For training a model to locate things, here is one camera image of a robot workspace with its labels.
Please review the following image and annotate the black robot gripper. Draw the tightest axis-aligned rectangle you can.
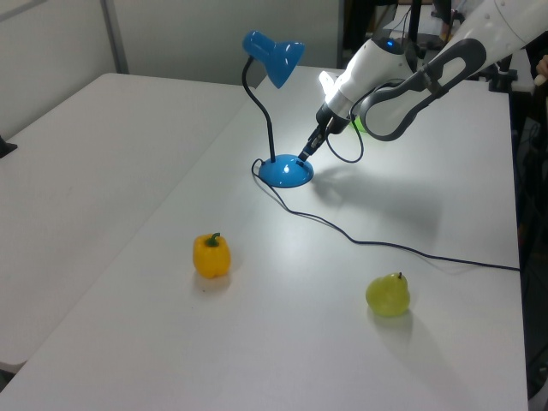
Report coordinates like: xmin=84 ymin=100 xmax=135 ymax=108
xmin=298 ymin=102 xmax=351 ymax=167

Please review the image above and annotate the blue gooseneck desk lamp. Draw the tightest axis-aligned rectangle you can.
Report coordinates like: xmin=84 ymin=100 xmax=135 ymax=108
xmin=241 ymin=29 xmax=315 ymax=189

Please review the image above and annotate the yellow plastic bell pepper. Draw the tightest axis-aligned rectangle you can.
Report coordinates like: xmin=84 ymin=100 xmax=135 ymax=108
xmin=192 ymin=232 xmax=232 ymax=280

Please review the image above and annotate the black vertical pole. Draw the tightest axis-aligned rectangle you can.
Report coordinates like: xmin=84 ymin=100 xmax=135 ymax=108
xmin=405 ymin=0 xmax=424 ymax=44

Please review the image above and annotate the green plastic pear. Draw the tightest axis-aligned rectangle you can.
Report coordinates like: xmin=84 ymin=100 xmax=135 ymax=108
xmin=365 ymin=271 xmax=412 ymax=319

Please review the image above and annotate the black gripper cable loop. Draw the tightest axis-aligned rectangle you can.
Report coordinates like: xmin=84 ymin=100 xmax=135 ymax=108
xmin=325 ymin=109 xmax=366 ymax=164

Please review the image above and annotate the black lamp power cable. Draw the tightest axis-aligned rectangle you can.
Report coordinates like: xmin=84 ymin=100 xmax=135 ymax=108
xmin=250 ymin=157 xmax=521 ymax=272

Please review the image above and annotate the black camera stand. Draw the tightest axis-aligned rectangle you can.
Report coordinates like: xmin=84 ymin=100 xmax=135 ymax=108
xmin=486 ymin=53 xmax=520 ymax=93

